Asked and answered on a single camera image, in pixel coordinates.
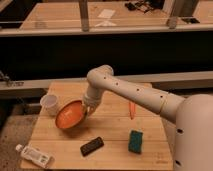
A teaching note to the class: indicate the grey metal post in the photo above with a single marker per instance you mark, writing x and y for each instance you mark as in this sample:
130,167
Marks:
175,7
83,7

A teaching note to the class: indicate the grey metal post right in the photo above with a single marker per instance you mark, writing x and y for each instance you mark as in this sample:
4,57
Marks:
175,7

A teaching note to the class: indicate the white paper sheet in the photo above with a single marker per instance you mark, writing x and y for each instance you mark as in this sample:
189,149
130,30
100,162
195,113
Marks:
106,13

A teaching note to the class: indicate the white tube bottle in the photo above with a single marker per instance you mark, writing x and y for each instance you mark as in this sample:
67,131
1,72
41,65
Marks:
34,155

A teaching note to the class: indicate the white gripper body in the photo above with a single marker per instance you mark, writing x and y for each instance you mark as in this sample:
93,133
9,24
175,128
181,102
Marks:
90,104

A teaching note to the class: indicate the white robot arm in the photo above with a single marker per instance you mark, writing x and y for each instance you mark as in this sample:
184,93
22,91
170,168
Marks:
193,116

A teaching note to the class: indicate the green sponge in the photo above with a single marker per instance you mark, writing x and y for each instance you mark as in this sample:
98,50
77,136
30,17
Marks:
135,142

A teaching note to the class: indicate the orange carrot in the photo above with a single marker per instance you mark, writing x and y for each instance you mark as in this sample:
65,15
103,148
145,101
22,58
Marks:
132,109

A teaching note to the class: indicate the black rectangular block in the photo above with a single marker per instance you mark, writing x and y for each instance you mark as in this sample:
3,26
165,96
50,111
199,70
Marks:
91,146

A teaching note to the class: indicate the orange ceramic bowl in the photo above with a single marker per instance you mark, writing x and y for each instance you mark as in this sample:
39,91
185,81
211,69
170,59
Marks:
70,115

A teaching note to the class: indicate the metal clamp on rail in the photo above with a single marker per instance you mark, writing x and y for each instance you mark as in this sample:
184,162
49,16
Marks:
9,83

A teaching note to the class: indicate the white plastic cup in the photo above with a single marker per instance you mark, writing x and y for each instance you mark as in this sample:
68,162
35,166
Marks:
50,103

